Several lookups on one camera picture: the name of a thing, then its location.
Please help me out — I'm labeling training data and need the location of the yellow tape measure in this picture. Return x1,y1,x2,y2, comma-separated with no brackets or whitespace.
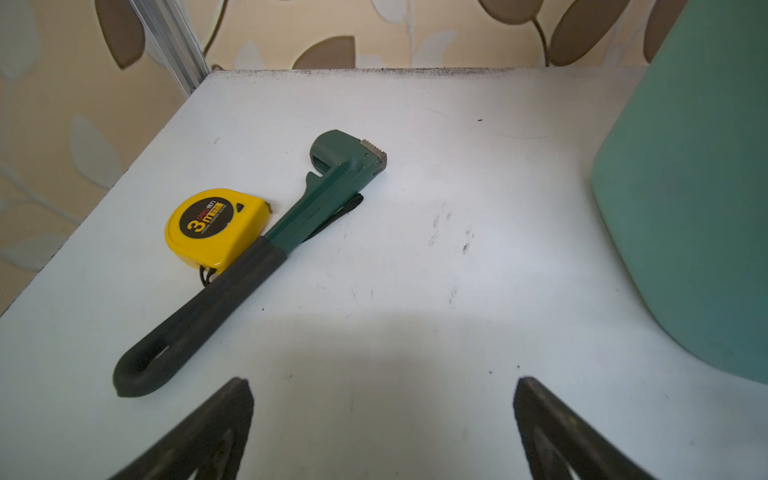
164,188,272,273

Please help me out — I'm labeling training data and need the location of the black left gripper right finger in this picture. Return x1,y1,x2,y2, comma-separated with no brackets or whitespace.
512,376,651,479

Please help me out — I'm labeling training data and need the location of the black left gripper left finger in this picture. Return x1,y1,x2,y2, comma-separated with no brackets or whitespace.
113,377,254,479

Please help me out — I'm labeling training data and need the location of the green bin with bag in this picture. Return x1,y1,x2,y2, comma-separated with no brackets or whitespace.
591,1,767,383

